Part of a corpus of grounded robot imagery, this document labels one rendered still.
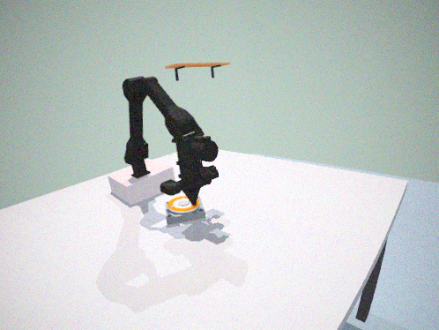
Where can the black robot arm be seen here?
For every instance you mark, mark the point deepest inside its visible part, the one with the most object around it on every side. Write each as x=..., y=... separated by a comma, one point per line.
x=178, y=122

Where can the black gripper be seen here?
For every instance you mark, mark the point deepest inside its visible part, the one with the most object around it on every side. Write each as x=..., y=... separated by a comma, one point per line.
x=188, y=187

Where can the orange round plate with holes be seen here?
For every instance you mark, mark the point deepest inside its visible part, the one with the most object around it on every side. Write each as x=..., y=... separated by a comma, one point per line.
x=174, y=207

